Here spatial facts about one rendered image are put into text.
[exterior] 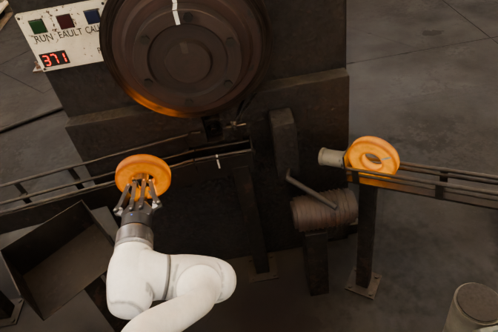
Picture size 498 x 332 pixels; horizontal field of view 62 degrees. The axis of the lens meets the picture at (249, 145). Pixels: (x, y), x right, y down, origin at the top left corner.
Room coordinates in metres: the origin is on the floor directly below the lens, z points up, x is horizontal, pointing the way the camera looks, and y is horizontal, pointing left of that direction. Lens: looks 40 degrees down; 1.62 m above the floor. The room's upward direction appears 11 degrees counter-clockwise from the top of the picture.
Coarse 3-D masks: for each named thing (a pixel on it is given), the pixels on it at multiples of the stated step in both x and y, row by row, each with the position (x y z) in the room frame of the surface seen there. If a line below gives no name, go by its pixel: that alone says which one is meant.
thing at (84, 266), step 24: (72, 216) 0.95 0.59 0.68; (24, 240) 0.87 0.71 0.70; (48, 240) 0.89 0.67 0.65; (72, 240) 0.92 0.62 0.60; (96, 240) 0.90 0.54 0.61; (24, 264) 0.84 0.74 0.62; (48, 264) 0.85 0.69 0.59; (72, 264) 0.83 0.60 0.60; (96, 264) 0.81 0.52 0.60; (24, 288) 0.74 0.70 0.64; (48, 288) 0.76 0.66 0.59; (72, 288) 0.74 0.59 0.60; (96, 288) 0.81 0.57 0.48; (48, 312) 0.68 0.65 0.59
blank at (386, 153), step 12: (360, 144) 0.94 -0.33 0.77; (372, 144) 0.91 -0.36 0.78; (384, 144) 0.91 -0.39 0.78; (348, 156) 0.96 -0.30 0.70; (360, 156) 0.94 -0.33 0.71; (384, 156) 0.89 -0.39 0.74; (396, 156) 0.88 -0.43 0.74; (360, 168) 0.94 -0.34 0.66; (372, 168) 0.92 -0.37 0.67; (384, 168) 0.89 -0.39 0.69; (396, 168) 0.87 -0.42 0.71
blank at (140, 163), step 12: (132, 156) 0.91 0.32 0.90; (144, 156) 0.90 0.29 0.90; (120, 168) 0.89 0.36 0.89; (132, 168) 0.89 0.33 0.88; (144, 168) 0.89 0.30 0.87; (156, 168) 0.89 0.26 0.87; (168, 168) 0.91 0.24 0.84; (120, 180) 0.89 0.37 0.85; (156, 180) 0.89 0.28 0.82; (168, 180) 0.89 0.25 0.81; (156, 192) 0.89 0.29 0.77
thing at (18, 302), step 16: (240, 176) 1.06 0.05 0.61; (240, 192) 1.06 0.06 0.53; (256, 208) 1.06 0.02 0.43; (256, 224) 1.06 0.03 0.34; (256, 240) 1.06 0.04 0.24; (256, 256) 1.06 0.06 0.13; (272, 256) 1.13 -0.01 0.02; (256, 272) 1.06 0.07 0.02; (272, 272) 1.06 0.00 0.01; (0, 304) 1.09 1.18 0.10; (16, 304) 1.14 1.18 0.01; (0, 320) 1.07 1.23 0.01; (16, 320) 1.06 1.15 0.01
